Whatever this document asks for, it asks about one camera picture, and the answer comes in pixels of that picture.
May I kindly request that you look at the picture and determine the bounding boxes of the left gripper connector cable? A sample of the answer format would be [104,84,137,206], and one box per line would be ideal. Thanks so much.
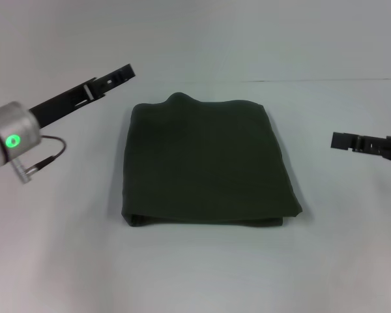
[12,135,68,185]

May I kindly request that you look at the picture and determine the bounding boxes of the dark green FREE t-shirt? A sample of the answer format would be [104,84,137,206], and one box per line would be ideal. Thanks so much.
[121,93,304,228]

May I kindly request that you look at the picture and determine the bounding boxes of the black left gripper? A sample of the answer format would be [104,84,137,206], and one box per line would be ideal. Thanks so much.
[29,63,137,130]

